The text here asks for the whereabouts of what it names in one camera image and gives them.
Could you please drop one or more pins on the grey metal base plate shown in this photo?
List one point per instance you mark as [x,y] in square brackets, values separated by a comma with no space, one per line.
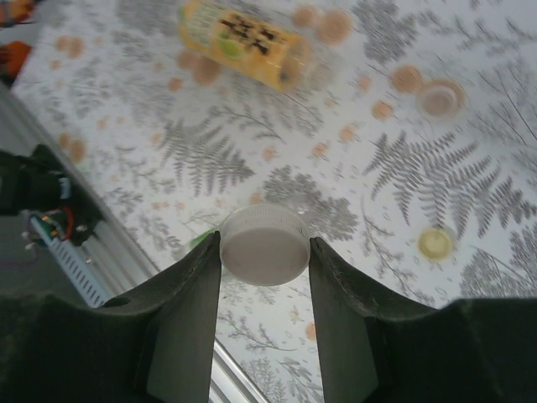
[25,273]

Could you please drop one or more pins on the small circuit board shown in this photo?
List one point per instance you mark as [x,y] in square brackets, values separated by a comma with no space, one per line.
[52,226]

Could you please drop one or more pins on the small translucent white bottle cap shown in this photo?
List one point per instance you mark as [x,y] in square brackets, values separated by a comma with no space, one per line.
[440,101]

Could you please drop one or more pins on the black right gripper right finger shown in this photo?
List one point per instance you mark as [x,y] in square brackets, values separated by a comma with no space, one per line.
[419,357]

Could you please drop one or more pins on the wide white bottle cap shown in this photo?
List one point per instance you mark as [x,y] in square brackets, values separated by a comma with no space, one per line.
[264,256]

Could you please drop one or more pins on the yellow label drink bottle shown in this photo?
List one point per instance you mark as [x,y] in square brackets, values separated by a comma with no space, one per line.
[247,42]

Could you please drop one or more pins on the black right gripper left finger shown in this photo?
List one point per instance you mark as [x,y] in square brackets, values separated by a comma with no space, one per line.
[126,348]

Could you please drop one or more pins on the floral print tablecloth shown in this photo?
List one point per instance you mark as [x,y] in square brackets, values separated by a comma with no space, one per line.
[377,168]

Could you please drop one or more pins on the long aluminium frame rail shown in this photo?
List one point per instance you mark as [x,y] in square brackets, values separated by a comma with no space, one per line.
[121,256]

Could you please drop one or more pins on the small yellow bottle cap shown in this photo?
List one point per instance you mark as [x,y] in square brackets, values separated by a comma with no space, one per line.
[436,245]

